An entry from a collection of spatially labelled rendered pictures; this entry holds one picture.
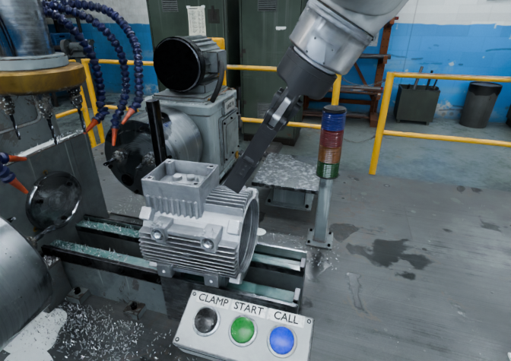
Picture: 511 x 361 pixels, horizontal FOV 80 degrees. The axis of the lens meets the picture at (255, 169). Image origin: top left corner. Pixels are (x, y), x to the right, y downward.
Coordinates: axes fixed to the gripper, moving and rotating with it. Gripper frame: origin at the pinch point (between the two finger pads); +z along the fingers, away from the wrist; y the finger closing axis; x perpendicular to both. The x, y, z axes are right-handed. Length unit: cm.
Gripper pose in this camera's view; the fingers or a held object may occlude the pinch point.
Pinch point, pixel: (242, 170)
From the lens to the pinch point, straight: 49.9
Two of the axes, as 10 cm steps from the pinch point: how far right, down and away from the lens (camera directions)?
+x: 8.3, 5.5, 0.1
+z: -4.8, 7.1, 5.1
